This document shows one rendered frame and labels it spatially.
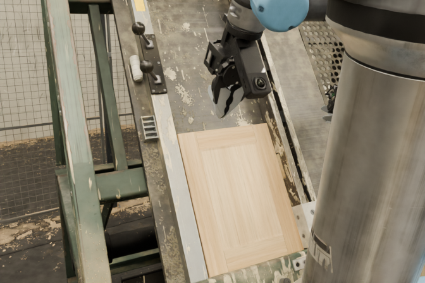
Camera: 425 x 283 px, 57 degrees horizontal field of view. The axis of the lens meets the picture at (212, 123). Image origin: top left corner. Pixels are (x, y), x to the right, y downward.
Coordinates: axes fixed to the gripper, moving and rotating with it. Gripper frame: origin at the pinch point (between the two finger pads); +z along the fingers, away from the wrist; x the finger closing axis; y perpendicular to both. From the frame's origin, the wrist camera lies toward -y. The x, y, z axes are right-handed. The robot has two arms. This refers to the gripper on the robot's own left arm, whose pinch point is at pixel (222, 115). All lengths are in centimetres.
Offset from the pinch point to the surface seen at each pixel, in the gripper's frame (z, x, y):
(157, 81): 15.3, -0.6, 34.6
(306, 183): 30.7, -37.8, -1.9
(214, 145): 28.1, -14.5, 17.5
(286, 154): 26.2, -34.4, 7.2
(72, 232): 83, 22, 36
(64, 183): 107, 16, 81
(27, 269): 206, 35, 99
